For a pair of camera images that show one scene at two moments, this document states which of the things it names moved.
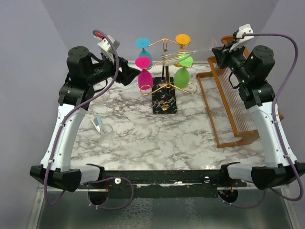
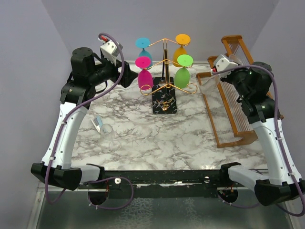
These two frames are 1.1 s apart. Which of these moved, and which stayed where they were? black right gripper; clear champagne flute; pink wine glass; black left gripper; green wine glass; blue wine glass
Moved: clear champagne flute; black right gripper
Stayed: blue wine glass; green wine glass; pink wine glass; black left gripper
